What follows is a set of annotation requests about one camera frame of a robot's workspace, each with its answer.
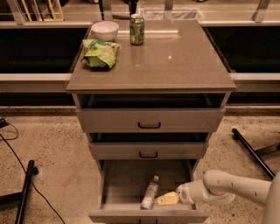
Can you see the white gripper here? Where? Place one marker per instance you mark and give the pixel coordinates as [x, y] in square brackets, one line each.
[184, 193]

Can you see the clear plastic water bottle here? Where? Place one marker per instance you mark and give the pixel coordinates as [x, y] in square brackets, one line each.
[150, 194]

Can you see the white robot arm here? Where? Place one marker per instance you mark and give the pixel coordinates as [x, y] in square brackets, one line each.
[219, 188]

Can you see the bottom grey drawer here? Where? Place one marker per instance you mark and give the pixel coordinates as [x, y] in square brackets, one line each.
[123, 186]

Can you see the grey drawer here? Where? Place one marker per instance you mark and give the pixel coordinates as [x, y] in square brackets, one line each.
[120, 113]
[123, 186]
[168, 145]

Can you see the middle grey drawer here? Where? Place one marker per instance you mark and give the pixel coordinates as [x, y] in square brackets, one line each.
[168, 145]

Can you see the grey drawer cabinet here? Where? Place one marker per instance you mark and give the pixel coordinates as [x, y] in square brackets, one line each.
[176, 57]

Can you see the top grey drawer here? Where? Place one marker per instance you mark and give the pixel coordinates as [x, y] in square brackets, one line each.
[120, 113]

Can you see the black stand leg right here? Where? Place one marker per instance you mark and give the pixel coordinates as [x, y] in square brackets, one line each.
[258, 154]

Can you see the black stand leg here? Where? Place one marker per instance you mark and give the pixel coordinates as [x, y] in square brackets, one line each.
[258, 154]
[19, 199]

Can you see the black stand leg left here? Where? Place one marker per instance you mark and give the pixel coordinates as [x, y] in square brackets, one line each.
[19, 199]

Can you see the green chip bag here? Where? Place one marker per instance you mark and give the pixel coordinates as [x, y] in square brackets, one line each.
[99, 53]

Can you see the green soda can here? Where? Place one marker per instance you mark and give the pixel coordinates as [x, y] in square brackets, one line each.
[136, 29]

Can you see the white bowl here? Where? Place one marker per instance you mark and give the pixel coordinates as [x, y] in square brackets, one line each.
[105, 30]

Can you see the wooden rack background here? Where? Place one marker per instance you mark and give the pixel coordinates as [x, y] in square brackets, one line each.
[41, 10]

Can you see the black middle drawer handle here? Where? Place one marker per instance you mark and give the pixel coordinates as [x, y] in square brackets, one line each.
[148, 156]

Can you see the black drawer handle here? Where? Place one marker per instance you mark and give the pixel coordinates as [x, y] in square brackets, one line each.
[148, 156]
[149, 126]

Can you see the black top drawer handle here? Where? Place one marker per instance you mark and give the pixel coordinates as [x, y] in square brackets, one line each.
[149, 126]

